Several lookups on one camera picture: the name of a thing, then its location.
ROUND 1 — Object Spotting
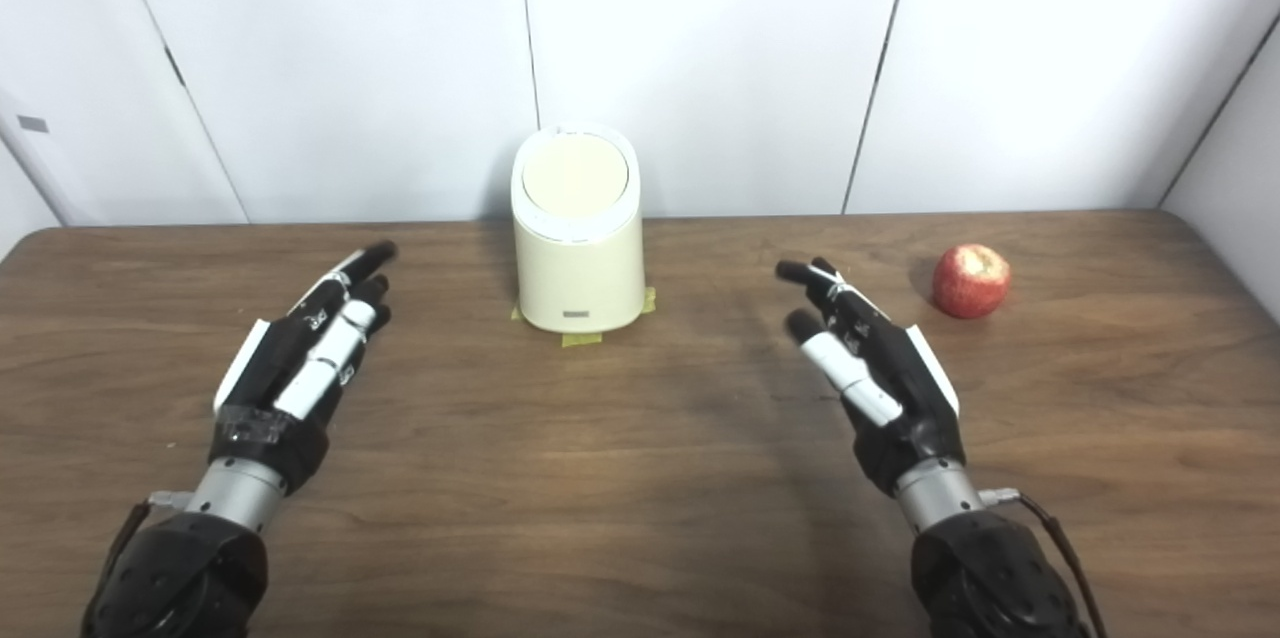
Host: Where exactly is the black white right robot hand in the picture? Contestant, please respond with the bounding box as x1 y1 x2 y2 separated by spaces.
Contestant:
776 257 966 497

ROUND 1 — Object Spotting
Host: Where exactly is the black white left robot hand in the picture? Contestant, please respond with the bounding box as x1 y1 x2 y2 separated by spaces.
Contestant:
210 240 398 497

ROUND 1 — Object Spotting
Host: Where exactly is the red apple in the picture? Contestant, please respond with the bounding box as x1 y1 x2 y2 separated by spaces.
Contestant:
932 244 1011 320

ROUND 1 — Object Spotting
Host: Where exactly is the round cream bin lid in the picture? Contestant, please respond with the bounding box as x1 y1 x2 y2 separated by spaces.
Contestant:
522 133 629 215

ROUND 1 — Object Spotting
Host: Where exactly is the cream-colored bin body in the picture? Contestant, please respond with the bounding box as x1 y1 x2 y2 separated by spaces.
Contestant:
510 123 646 334

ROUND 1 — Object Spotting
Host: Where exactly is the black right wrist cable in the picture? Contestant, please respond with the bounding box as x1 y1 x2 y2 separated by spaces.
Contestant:
980 488 1109 638

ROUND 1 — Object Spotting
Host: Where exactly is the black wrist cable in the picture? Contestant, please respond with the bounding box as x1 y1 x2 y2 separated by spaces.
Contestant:
980 488 1109 638
82 490 193 619

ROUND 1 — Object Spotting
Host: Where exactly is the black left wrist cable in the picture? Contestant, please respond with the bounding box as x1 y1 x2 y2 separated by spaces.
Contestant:
82 490 193 619

